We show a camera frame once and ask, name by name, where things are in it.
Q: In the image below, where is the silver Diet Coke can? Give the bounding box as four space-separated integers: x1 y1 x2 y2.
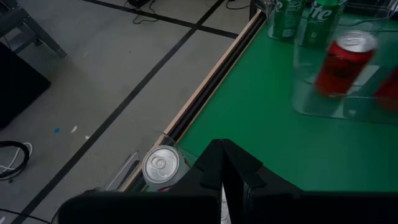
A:
142 144 191 192

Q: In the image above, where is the green table mat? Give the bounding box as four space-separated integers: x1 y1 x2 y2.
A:
176 12 398 192

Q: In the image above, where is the green Sprite can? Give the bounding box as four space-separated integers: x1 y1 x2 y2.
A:
273 0 305 41
303 0 343 47

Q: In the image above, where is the red Coke can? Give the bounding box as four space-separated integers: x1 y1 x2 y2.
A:
313 30 379 100
373 67 398 114

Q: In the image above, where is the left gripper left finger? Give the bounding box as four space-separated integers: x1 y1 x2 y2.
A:
167 138 224 200

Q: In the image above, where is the black cabinet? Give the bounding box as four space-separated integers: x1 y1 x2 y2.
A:
0 42 52 130

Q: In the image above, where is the black table frame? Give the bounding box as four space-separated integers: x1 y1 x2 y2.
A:
169 0 268 144

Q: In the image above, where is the black coiled cable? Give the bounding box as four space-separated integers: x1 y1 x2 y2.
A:
0 140 31 182

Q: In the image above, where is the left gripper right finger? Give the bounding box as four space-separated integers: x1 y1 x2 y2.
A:
222 139 301 192

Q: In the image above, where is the white cable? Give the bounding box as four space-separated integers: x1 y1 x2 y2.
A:
0 142 34 175

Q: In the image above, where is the clear plastic bin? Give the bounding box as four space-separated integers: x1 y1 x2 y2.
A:
104 130 200 192
264 0 389 47
292 18 398 125

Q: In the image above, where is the grey metal table leg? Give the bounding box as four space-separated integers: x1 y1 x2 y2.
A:
0 7 68 59

